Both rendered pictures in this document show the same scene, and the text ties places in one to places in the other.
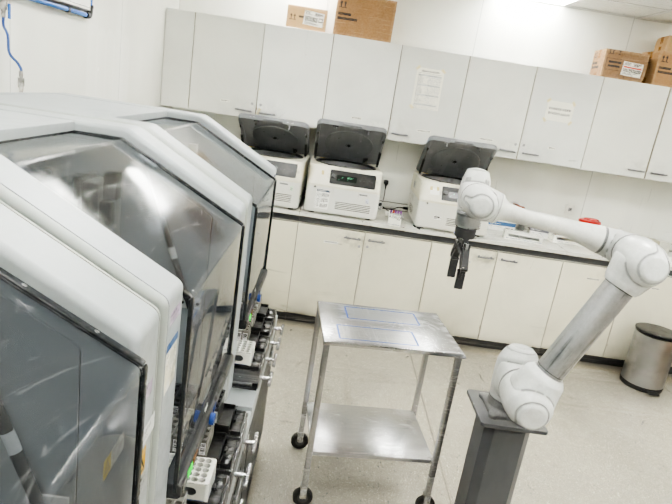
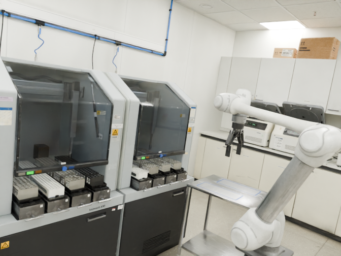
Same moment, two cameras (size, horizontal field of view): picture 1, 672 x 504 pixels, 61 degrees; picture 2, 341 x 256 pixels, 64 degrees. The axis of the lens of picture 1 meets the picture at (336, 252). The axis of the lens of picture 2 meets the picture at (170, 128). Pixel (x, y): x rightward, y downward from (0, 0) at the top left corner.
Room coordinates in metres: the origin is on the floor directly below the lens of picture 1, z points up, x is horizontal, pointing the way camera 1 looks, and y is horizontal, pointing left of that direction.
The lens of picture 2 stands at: (0.50, -1.34, 1.56)
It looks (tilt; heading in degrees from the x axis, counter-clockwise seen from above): 8 degrees down; 44
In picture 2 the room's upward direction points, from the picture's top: 8 degrees clockwise
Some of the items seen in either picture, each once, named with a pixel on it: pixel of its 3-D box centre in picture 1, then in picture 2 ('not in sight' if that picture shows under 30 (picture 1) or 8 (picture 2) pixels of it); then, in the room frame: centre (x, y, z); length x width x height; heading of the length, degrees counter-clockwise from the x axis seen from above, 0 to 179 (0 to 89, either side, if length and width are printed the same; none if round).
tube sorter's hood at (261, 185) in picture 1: (200, 212); (147, 116); (2.12, 0.54, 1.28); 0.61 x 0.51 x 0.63; 2
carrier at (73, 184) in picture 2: (206, 437); (76, 184); (1.35, 0.27, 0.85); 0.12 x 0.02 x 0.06; 3
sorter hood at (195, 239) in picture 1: (115, 287); (53, 114); (1.26, 0.50, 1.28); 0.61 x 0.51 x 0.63; 2
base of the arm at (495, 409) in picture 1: (506, 400); (267, 243); (2.06, -0.76, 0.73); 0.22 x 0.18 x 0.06; 2
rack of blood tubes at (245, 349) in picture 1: (212, 349); (131, 170); (1.90, 0.39, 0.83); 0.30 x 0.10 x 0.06; 92
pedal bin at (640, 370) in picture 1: (649, 357); not in sight; (4.05, -2.47, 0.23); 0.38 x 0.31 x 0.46; 2
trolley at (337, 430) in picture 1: (371, 404); (225, 236); (2.42, -0.28, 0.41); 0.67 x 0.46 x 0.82; 98
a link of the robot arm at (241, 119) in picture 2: (467, 219); (239, 118); (2.03, -0.45, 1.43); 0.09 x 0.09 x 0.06
